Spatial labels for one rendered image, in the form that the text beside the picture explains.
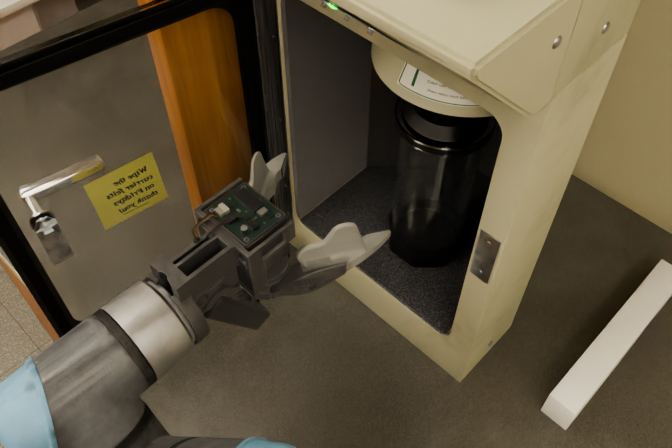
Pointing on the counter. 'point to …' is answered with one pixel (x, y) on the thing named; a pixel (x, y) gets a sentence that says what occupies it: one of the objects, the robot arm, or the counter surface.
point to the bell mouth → (422, 87)
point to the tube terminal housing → (512, 149)
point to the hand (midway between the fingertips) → (336, 195)
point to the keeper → (484, 256)
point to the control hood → (455, 12)
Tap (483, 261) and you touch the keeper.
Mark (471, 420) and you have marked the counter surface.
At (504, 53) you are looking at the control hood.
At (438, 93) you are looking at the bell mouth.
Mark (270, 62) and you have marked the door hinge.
